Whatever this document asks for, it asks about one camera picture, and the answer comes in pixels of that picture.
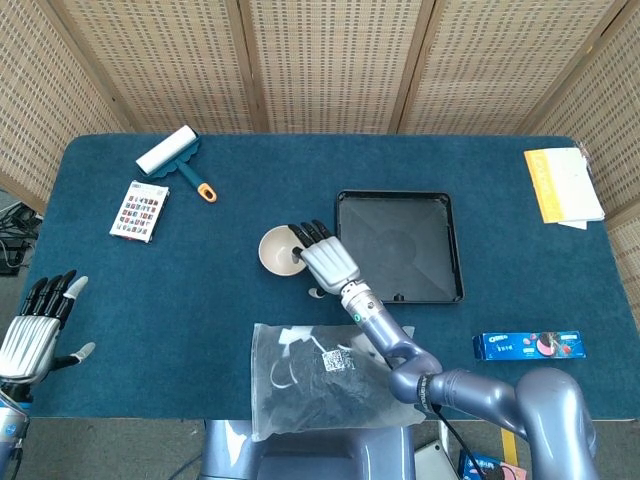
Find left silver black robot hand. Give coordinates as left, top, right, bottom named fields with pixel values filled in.
left=0, top=269, right=97, bottom=387

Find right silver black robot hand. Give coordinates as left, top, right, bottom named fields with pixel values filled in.
left=288, top=219, right=362, bottom=301

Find beige round bowl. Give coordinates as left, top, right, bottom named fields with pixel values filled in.
left=257, top=224, right=309, bottom=278

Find black square plastic tray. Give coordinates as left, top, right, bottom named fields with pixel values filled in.
left=335, top=188, right=466, bottom=306

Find clear bag with black garment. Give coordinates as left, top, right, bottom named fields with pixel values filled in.
left=250, top=322, right=428, bottom=443

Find blue carpet table cover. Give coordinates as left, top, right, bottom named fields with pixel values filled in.
left=0, top=133, right=640, bottom=422

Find colourful printed card box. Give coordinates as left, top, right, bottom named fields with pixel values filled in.
left=108, top=180, right=171, bottom=245

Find grey-blue robot torso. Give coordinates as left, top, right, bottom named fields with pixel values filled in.
left=198, top=418, right=417, bottom=480

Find teal lint roller white roll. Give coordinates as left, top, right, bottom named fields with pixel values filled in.
left=135, top=124, right=219, bottom=204

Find woven wooden folding screen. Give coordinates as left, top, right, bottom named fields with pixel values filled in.
left=0, top=0, right=640, bottom=281

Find grey flat floor device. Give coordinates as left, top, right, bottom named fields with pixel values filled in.
left=413, top=438, right=461, bottom=480

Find yellow and white booklet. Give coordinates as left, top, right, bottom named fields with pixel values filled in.
left=523, top=146, right=607, bottom=232

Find blue pink Oreo cookie box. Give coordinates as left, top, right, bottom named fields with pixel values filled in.
left=458, top=449, right=528, bottom=480

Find black floor cables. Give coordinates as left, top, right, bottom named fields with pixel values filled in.
left=0, top=199, right=43, bottom=305

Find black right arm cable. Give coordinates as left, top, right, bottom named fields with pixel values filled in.
left=418, top=373, right=494, bottom=480

